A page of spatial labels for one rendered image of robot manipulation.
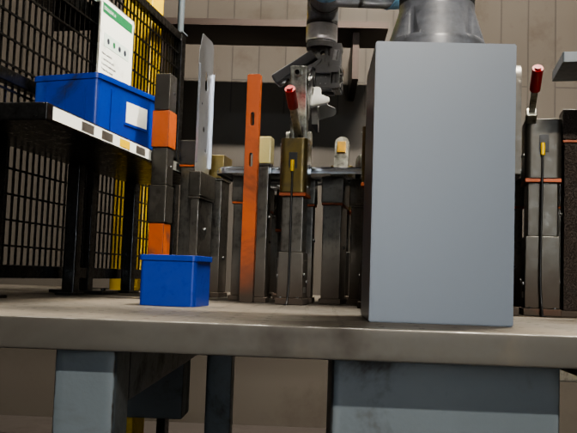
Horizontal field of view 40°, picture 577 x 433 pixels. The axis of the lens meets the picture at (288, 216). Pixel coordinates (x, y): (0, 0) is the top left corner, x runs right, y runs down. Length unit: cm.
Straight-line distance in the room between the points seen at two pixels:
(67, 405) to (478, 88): 70
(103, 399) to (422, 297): 45
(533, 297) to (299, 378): 260
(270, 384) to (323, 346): 311
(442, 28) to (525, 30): 318
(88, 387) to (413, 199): 50
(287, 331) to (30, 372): 341
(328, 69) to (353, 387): 97
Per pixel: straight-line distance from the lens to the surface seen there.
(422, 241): 111
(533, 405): 110
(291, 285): 164
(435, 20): 121
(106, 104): 168
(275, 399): 408
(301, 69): 172
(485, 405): 109
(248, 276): 170
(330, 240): 177
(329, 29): 189
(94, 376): 105
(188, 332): 98
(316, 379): 406
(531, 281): 158
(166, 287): 141
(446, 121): 114
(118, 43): 219
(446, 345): 98
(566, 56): 148
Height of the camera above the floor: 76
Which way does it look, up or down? 4 degrees up
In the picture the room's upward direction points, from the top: 2 degrees clockwise
